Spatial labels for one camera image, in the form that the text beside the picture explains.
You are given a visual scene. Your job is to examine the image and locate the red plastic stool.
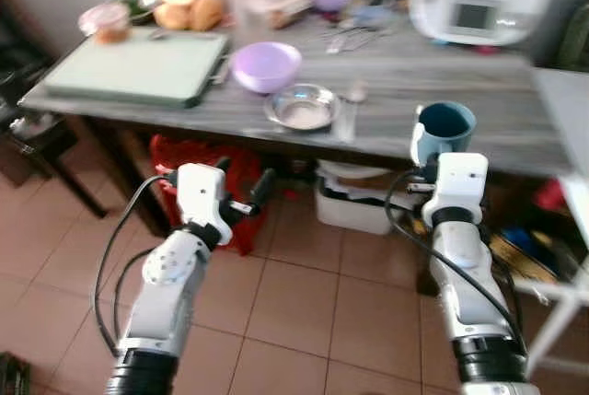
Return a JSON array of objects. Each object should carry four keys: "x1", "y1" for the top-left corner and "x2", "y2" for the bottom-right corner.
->
[{"x1": 150, "y1": 134, "x2": 268, "y2": 256}]

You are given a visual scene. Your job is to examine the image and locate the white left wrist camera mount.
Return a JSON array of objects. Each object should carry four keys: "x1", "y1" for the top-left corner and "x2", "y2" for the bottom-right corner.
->
[{"x1": 175, "y1": 163, "x2": 233, "y2": 247}]

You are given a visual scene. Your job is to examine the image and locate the large purple plastic bowl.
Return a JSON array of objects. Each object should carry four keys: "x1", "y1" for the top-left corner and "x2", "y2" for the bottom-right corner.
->
[{"x1": 230, "y1": 41, "x2": 303, "y2": 95}]

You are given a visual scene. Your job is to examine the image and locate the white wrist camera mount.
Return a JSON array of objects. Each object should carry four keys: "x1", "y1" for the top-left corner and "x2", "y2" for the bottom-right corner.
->
[
  {"x1": 175, "y1": 163, "x2": 233, "y2": 247},
  {"x1": 422, "y1": 152, "x2": 489, "y2": 226}
]

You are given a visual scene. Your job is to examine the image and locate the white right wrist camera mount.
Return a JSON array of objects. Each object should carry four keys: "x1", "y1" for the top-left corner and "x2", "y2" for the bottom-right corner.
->
[{"x1": 422, "y1": 152, "x2": 489, "y2": 226}]

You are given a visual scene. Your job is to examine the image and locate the steel bowl green contents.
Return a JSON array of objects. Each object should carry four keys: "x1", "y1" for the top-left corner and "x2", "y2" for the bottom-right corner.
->
[{"x1": 120, "y1": 0, "x2": 157, "y2": 26}]

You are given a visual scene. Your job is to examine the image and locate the teal ceramic mug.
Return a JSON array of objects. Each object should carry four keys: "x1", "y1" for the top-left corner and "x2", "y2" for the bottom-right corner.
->
[{"x1": 410, "y1": 100, "x2": 478, "y2": 168}]

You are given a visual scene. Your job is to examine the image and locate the pale green cutting board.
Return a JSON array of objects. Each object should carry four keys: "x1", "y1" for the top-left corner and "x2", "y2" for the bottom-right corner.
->
[{"x1": 41, "y1": 29, "x2": 231, "y2": 109}]

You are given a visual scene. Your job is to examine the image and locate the rectangular clear food container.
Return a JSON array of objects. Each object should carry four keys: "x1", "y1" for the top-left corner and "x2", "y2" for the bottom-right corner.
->
[{"x1": 248, "y1": 0, "x2": 314, "y2": 29}]

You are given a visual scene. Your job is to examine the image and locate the round steel plate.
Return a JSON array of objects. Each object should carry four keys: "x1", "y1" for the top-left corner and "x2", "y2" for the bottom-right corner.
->
[{"x1": 264, "y1": 83, "x2": 341, "y2": 133}]

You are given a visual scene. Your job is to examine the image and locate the gold black patterned bag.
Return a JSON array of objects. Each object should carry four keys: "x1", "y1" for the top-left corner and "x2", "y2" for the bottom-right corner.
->
[{"x1": 488, "y1": 225, "x2": 585, "y2": 284}]

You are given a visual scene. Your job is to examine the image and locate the white side table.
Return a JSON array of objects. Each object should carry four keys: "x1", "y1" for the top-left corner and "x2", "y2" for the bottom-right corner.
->
[{"x1": 529, "y1": 68, "x2": 589, "y2": 378}]

